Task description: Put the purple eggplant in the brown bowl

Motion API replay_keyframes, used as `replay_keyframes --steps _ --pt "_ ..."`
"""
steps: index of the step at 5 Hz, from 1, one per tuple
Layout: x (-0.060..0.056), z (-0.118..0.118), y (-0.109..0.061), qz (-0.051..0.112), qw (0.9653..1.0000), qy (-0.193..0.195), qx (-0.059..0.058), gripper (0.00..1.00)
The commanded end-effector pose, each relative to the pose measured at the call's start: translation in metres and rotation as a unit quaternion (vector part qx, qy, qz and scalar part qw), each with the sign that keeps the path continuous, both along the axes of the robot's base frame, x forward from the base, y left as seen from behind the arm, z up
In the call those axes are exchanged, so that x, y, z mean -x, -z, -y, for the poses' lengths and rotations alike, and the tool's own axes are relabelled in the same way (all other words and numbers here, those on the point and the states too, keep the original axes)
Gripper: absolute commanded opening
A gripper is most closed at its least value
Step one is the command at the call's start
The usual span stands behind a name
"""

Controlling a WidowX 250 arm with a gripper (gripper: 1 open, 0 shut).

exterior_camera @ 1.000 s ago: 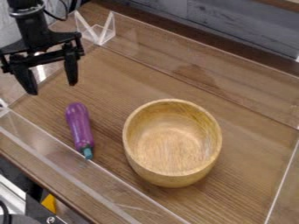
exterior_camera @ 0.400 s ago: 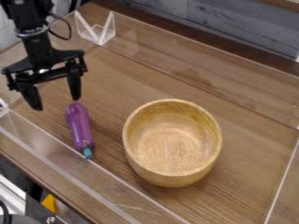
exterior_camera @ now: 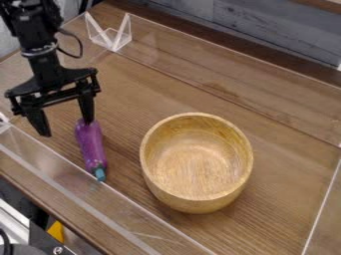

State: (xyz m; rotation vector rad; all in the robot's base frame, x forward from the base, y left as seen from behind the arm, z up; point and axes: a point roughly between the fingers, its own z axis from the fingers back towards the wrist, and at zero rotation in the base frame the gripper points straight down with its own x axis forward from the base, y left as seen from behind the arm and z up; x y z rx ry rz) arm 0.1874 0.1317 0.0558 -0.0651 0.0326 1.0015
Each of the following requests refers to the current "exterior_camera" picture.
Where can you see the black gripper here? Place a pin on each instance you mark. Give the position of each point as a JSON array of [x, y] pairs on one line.
[[54, 85]]

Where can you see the purple toy eggplant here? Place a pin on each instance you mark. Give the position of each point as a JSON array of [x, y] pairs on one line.
[[90, 140]]

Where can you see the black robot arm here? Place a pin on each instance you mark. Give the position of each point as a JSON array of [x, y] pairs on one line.
[[34, 21]]

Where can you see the brown wooden bowl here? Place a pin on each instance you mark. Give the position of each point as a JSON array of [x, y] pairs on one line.
[[197, 161]]

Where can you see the yellow black device corner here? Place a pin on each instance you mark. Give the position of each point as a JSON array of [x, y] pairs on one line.
[[42, 240]]

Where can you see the clear acrylic tray enclosure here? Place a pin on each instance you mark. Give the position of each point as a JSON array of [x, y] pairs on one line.
[[165, 74]]

